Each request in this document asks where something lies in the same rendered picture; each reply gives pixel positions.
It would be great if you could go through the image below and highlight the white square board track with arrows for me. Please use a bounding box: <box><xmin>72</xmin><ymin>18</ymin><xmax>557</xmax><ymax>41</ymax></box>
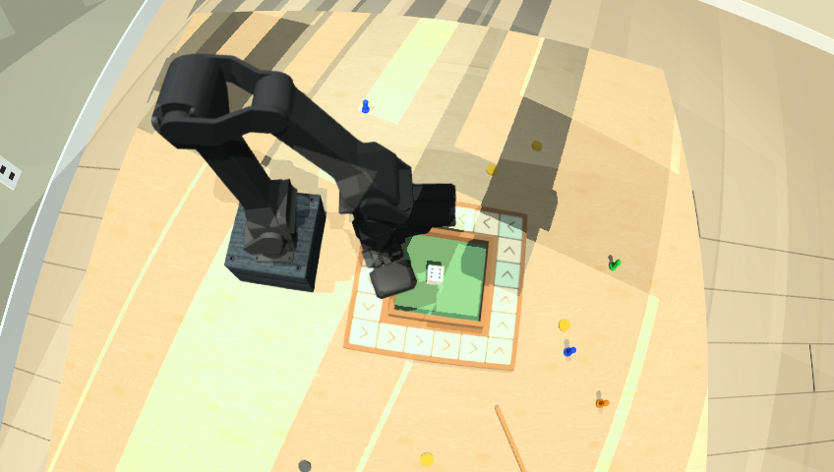
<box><xmin>343</xmin><ymin>202</ymin><xmax>528</xmax><ymax>371</ymax></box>

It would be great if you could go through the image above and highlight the white die with black pips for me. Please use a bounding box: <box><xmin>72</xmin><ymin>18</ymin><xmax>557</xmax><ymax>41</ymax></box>
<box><xmin>426</xmin><ymin>265</ymin><xmax>445</xmax><ymax>286</ymax></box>

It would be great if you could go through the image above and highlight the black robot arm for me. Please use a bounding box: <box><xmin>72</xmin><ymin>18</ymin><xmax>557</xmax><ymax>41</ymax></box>
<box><xmin>150</xmin><ymin>53</ymin><xmax>457</xmax><ymax>263</ymax></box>

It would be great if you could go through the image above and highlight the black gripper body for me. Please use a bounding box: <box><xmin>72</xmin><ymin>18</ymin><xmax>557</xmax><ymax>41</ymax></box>
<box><xmin>353</xmin><ymin>213</ymin><xmax>417</xmax><ymax>299</ymax></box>

